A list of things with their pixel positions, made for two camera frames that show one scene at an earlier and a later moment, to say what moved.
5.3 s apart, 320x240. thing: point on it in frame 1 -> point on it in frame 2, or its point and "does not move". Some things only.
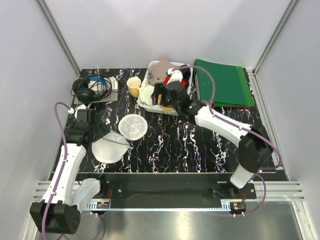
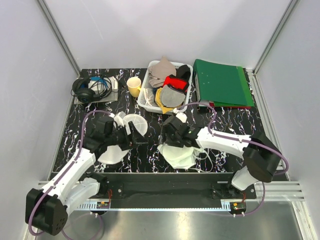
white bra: x=145 y=94 -> x=182 y=157
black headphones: x=90 y=89 does not move
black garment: x=186 y=72 does not move
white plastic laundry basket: x=161 y=80 does not move
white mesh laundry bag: x=113 y=146 does not move
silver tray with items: x=85 y=90 does not move
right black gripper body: x=165 y=100 -> x=171 y=140
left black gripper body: x=100 y=129 -> x=119 y=137
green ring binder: x=232 y=89 does not move
